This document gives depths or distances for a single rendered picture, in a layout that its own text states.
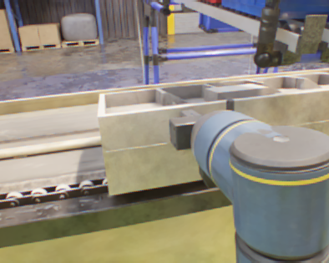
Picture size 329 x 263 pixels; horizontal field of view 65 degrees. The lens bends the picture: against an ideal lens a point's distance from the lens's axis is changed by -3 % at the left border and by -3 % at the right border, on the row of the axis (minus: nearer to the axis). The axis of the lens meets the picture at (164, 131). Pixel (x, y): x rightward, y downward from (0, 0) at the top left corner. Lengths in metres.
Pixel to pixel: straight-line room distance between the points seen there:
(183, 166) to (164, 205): 0.12
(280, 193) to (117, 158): 0.44
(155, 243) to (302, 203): 0.59
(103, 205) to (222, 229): 0.36
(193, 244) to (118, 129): 0.43
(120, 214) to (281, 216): 0.50
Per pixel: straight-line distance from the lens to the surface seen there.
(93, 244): 0.78
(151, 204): 0.71
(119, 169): 0.64
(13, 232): 0.76
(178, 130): 0.46
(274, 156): 0.26
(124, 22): 10.96
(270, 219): 0.28
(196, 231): 0.82
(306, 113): 0.79
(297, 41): 0.57
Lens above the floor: 1.23
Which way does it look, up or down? 26 degrees down
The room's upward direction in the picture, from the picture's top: 2 degrees counter-clockwise
